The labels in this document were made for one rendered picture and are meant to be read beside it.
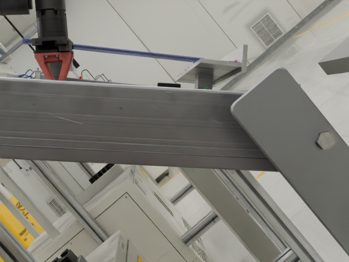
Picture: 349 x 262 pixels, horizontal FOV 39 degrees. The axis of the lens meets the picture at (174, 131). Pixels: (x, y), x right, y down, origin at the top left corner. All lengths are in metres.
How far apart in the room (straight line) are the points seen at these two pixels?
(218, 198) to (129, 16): 7.43
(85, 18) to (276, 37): 3.29
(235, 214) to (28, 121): 0.98
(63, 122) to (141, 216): 1.51
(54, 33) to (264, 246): 0.77
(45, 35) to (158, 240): 1.12
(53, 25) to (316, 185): 0.71
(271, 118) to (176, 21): 8.27
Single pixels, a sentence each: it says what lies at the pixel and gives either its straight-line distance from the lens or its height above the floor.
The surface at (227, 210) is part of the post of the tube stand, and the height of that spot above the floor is 0.44.
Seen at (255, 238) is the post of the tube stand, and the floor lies 0.34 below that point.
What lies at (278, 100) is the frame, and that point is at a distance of 0.35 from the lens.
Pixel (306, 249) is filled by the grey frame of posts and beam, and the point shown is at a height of 0.30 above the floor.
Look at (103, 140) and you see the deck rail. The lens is 0.38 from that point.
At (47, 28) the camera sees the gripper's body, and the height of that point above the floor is 1.02.
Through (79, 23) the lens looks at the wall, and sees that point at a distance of 8.64.
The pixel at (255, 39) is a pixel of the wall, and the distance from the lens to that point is 8.77.
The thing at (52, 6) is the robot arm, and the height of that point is 1.05.
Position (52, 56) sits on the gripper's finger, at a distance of 0.98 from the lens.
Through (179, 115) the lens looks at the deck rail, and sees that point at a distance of 0.38.
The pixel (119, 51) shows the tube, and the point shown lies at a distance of 1.18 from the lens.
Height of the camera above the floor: 0.80
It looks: 5 degrees down
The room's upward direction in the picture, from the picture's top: 40 degrees counter-clockwise
